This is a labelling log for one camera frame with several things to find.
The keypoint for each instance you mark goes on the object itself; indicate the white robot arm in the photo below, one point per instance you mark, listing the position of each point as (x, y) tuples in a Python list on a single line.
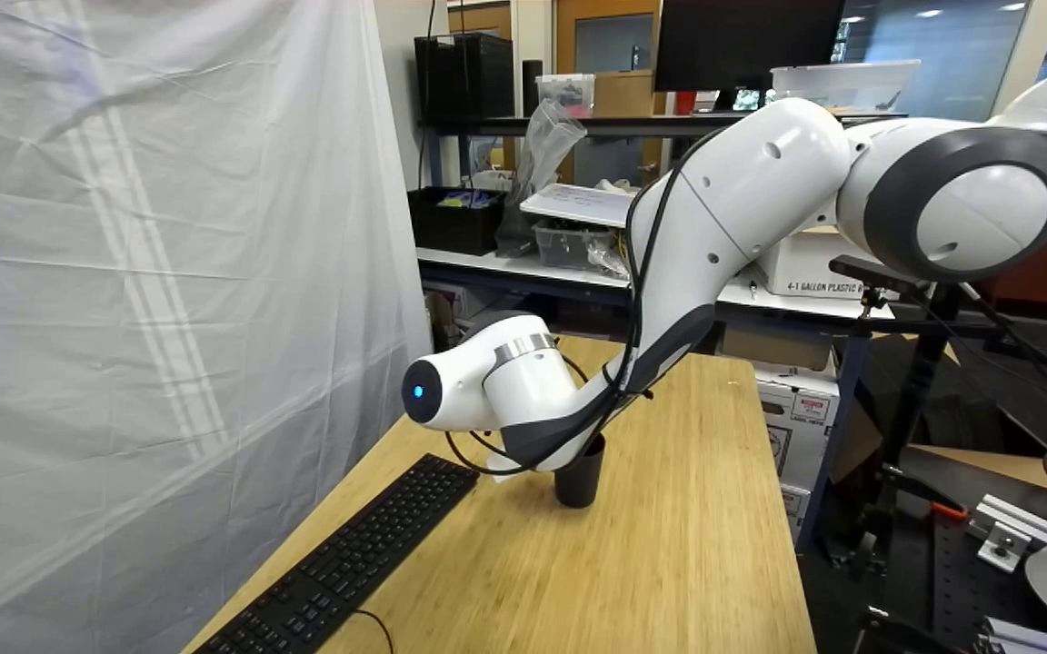
[(940, 200)]

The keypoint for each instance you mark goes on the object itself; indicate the black plastic cup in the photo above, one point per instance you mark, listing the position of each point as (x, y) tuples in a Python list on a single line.
[(575, 484)]

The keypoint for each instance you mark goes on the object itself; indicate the black storage bin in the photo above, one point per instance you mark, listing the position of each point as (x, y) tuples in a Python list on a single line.
[(457, 220)]

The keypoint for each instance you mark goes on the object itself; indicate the white storage box on shelf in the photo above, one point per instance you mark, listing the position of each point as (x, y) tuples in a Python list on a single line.
[(797, 268)]

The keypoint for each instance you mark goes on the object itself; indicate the black monitor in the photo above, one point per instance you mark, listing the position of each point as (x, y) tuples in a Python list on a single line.
[(709, 46)]

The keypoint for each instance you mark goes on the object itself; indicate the white curtain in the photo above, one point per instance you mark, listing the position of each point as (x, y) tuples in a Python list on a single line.
[(209, 297)]

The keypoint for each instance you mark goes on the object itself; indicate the black keyboard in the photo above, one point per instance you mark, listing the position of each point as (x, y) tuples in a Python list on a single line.
[(334, 582)]

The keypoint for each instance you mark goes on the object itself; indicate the black camera tripod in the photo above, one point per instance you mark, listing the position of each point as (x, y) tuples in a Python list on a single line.
[(866, 499)]

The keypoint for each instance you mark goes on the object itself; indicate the aluminium bracket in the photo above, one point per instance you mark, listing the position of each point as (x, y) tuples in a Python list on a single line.
[(1009, 533)]

